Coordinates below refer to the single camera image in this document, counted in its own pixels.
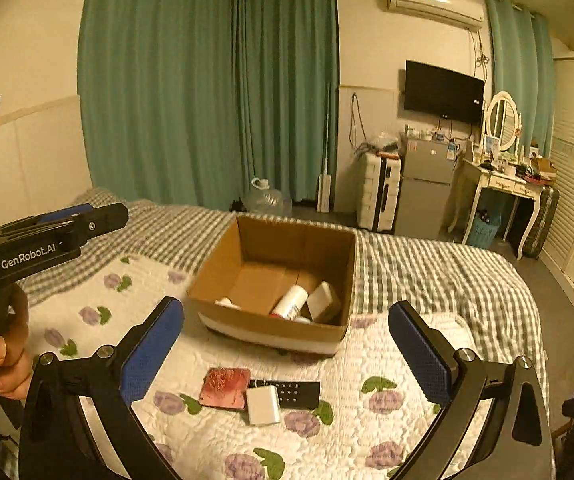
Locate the white plastic bottle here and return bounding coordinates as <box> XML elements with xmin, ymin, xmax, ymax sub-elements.
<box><xmin>215</xmin><ymin>297</ymin><xmax>240</xmax><ymax>310</ymax></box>

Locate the brown cardboard box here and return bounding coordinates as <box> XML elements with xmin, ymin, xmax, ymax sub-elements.
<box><xmin>187</xmin><ymin>214</ymin><xmax>357</xmax><ymax>356</ymax></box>

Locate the white mop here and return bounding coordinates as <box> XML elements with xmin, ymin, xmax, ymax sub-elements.
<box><xmin>316</xmin><ymin>84</ymin><xmax>330</xmax><ymax>214</ymax></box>

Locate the dark suitcase beside table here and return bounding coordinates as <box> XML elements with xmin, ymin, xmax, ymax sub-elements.
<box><xmin>522</xmin><ymin>185</ymin><xmax>559</xmax><ymax>259</ymax></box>

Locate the grey small refrigerator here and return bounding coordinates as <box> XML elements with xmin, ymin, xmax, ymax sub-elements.
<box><xmin>394</xmin><ymin>139</ymin><xmax>456</xmax><ymax>240</ymax></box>

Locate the black remote control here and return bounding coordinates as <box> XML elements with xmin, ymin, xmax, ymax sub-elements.
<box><xmin>248</xmin><ymin>379</ymin><xmax>321</xmax><ymax>411</ymax></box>

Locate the white power bank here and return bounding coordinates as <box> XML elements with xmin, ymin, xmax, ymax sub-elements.
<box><xmin>307</xmin><ymin>281</ymin><xmax>341</xmax><ymax>324</ymax></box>

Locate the clear water jug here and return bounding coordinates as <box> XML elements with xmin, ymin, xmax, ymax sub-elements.
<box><xmin>243</xmin><ymin>177</ymin><xmax>293</xmax><ymax>217</ymax></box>

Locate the white charger adapter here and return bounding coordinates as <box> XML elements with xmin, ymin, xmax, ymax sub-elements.
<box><xmin>246</xmin><ymin>386</ymin><xmax>281</xmax><ymax>426</ymax></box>

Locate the black wall television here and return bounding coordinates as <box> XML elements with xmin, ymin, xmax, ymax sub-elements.
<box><xmin>403</xmin><ymin>61</ymin><xmax>484</xmax><ymax>127</ymax></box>

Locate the white suitcase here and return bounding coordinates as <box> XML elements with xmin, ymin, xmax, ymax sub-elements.
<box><xmin>357</xmin><ymin>152</ymin><xmax>401</xmax><ymax>232</ymax></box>

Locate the white air conditioner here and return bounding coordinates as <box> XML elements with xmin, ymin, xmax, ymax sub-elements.
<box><xmin>387</xmin><ymin>0</ymin><xmax>484</xmax><ymax>32</ymax></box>

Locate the person's left hand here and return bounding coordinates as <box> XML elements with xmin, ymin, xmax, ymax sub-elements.
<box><xmin>0</xmin><ymin>284</ymin><xmax>32</xmax><ymax>401</ymax></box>

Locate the oval white vanity mirror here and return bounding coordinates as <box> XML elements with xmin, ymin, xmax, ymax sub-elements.
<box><xmin>482</xmin><ymin>91</ymin><xmax>522</xmax><ymax>155</ymax></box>

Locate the teal curtain left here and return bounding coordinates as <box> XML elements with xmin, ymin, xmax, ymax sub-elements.
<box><xmin>78</xmin><ymin>0</ymin><xmax>339</xmax><ymax>209</ymax></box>

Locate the teal curtain right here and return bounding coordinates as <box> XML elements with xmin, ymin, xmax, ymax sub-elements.
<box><xmin>485</xmin><ymin>0</ymin><xmax>556</xmax><ymax>157</ymax></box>

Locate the white dressing table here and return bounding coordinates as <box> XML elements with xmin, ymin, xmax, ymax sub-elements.
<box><xmin>448</xmin><ymin>159</ymin><xmax>545</xmax><ymax>260</ymax></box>

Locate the grey checkered bedsheet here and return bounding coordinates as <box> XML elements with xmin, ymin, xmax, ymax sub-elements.
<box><xmin>16</xmin><ymin>186</ymin><xmax>543</xmax><ymax>361</ymax></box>

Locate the teal curtain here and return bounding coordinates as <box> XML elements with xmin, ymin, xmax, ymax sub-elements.
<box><xmin>78</xmin><ymin>0</ymin><xmax>339</xmax><ymax>209</ymax></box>
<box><xmin>485</xmin><ymin>0</ymin><xmax>556</xmax><ymax>157</ymax></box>

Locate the floral white quilt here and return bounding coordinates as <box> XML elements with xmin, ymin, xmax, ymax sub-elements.
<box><xmin>28</xmin><ymin>257</ymin><xmax>441</xmax><ymax>479</ymax></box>

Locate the red patterned card case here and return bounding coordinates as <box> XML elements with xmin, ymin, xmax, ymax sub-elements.
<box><xmin>199</xmin><ymin>367</ymin><xmax>250</xmax><ymax>411</ymax></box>

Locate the blue laundry basket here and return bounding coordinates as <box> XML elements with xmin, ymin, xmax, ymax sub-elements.
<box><xmin>466</xmin><ymin>210</ymin><xmax>502</xmax><ymax>249</ymax></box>

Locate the white bottle red label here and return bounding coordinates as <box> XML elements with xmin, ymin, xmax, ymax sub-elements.
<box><xmin>270</xmin><ymin>285</ymin><xmax>324</xmax><ymax>323</ymax></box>

